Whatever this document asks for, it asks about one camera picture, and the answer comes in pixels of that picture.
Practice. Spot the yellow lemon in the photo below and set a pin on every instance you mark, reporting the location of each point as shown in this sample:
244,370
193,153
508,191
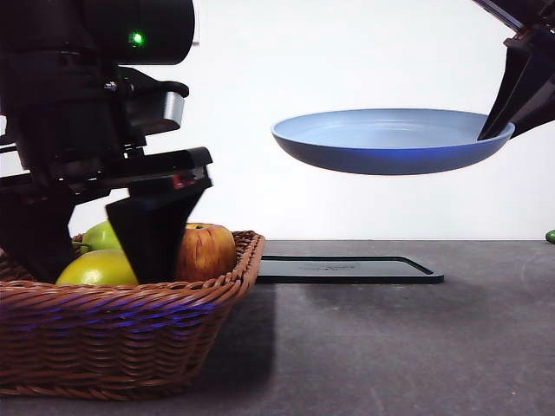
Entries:
97,268

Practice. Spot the blue plate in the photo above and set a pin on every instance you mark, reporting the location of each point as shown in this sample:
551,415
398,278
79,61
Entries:
381,138

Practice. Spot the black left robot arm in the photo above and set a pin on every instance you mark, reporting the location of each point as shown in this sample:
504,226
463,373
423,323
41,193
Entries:
65,65

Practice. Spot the black tray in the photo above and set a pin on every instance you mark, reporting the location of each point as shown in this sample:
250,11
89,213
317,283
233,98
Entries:
347,268

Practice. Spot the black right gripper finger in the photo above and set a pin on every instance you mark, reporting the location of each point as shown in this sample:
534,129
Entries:
542,78
513,73

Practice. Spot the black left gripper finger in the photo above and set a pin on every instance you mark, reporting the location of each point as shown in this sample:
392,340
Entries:
152,234
34,234

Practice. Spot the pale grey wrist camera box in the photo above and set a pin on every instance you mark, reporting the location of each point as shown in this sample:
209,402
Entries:
173,106

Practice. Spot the green pear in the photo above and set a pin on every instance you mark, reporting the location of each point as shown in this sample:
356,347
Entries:
102,237

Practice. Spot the brown wicker basket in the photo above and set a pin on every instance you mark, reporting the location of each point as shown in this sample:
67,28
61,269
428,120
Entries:
108,338

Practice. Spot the green cucumber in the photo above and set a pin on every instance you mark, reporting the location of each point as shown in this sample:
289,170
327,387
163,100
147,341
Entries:
551,236

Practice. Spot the red apple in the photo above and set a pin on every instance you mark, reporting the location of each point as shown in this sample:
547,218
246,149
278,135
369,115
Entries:
208,255

